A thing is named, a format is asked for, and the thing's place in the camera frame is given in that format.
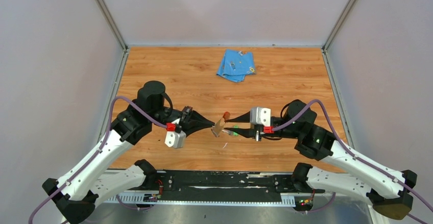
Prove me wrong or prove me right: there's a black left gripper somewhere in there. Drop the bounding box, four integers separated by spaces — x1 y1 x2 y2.
150 106 215 138

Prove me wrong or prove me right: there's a metal keyring plate with spring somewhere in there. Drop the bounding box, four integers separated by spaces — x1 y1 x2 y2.
211 111 230 137

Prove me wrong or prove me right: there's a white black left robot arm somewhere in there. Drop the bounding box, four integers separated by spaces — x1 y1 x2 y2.
42 81 214 223

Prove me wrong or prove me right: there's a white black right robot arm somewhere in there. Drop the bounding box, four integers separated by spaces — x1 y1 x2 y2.
233 99 417 220

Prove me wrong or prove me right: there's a blue folded cloth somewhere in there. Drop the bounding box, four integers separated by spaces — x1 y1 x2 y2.
216 49 256 83

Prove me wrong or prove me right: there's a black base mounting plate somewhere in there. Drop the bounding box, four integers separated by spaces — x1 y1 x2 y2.
134 170 314 203

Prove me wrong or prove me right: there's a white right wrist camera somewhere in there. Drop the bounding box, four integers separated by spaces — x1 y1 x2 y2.
250 107 271 127

